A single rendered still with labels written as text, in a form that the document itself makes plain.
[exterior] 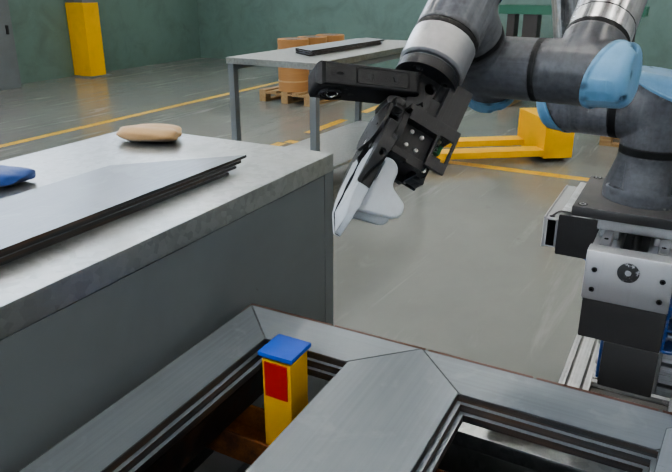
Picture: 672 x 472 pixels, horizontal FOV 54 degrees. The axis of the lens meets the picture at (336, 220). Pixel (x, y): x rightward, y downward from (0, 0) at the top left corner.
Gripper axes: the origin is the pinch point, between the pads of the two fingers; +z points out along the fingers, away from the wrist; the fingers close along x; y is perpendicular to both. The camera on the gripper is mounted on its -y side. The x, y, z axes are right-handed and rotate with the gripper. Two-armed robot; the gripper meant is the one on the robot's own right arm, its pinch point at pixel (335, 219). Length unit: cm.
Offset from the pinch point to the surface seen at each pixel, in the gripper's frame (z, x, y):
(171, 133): -28, 90, -26
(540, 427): 5.0, 19.2, 42.3
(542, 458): 6, 36, 56
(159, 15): -529, 1080, -246
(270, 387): 15.4, 40.3, 10.5
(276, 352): 10.6, 37.3, 8.3
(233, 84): -162, 349, -33
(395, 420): 12.6, 24.7, 24.7
